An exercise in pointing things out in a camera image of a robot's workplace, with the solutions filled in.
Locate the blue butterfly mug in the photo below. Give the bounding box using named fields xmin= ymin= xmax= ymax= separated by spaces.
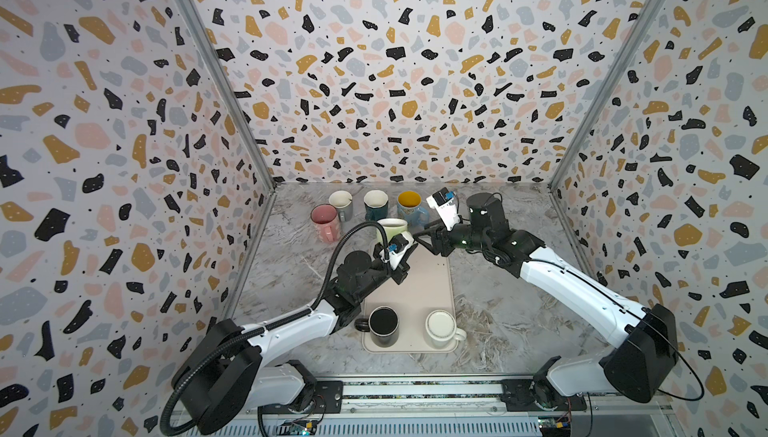
xmin=397 ymin=191 xmax=429 ymax=227

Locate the light green mug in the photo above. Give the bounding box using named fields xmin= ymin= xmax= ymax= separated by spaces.
xmin=378 ymin=218 xmax=408 ymax=241

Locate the dark green mug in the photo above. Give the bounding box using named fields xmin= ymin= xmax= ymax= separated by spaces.
xmin=363 ymin=189 xmax=389 ymax=222

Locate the grey mug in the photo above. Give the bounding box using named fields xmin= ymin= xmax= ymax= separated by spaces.
xmin=329 ymin=190 xmax=354 ymax=222

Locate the pink mug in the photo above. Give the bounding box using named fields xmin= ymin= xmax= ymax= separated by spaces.
xmin=310 ymin=204 xmax=341 ymax=243

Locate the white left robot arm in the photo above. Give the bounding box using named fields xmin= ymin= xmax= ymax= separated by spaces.
xmin=159 ymin=243 xmax=416 ymax=436

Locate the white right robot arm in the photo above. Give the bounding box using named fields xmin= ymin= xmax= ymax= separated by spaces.
xmin=415 ymin=188 xmax=678 ymax=410

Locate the black mug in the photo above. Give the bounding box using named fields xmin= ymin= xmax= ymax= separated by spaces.
xmin=354 ymin=306 xmax=400 ymax=348

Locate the white mug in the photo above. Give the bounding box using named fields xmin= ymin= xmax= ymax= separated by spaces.
xmin=425 ymin=309 xmax=467 ymax=349

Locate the cream plastic tray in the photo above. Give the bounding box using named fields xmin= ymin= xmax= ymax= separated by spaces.
xmin=361 ymin=246 xmax=459 ymax=354

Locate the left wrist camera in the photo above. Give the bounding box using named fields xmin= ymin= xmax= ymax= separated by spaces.
xmin=371 ymin=231 xmax=417 ymax=270

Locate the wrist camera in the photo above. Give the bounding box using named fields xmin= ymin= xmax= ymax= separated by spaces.
xmin=426 ymin=187 xmax=461 ymax=231
xmin=371 ymin=231 xmax=417 ymax=270

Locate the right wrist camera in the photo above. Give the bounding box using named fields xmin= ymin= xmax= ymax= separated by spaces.
xmin=426 ymin=187 xmax=461 ymax=231

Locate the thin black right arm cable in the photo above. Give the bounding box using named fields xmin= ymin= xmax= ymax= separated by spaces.
xmin=527 ymin=256 xmax=706 ymax=403

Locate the black corrugated cable conduit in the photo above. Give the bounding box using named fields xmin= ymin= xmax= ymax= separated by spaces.
xmin=158 ymin=220 xmax=391 ymax=437

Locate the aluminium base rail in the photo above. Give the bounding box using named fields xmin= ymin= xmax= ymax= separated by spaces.
xmin=214 ymin=375 xmax=685 ymax=436

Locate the metal right corner post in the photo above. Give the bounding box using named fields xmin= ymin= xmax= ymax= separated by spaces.
xmin=548 ymin=0 xmax=666 ymax=195

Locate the metal corner post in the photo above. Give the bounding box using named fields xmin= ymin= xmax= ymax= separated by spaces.
xmin=174 ymin=0 xmax=276 ymax=195
xmin=548 ymin=0 xmax=666 ymax=195

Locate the metal left corner post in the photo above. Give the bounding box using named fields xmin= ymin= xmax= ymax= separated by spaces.
xmin=174 ymin=0 xmax=276 ymax=195

